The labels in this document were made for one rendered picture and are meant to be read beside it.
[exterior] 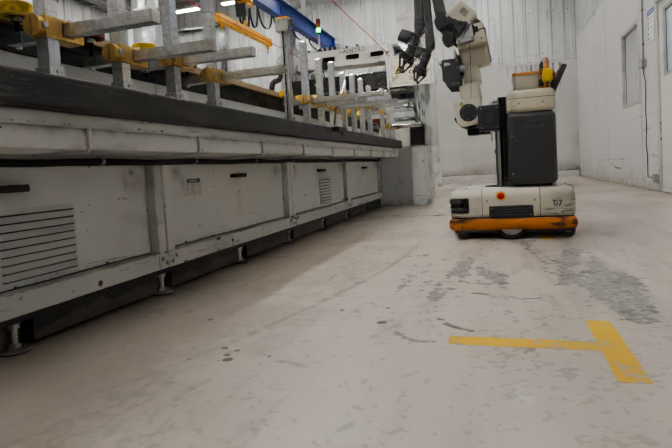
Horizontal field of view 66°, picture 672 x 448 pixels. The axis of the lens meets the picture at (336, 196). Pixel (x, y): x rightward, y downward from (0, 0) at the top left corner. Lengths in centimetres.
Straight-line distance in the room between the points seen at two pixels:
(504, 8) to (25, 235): 1141
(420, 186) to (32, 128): 462
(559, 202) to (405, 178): 299
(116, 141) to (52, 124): 23
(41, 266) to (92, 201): 27
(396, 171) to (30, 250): 457
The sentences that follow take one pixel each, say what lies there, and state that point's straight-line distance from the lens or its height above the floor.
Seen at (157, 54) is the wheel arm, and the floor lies 80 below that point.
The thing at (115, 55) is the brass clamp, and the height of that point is 79.
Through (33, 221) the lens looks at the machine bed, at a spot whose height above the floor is 34.
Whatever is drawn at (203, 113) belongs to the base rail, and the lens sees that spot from 189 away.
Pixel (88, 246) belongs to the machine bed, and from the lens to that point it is 182.
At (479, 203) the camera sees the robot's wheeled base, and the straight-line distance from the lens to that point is 297.
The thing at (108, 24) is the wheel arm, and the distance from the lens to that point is 138.
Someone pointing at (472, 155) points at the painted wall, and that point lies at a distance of 1187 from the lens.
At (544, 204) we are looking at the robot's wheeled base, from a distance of 298.
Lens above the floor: 44
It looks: 3 degrees down
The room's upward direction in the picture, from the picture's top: 3 degrees counter-clockwise
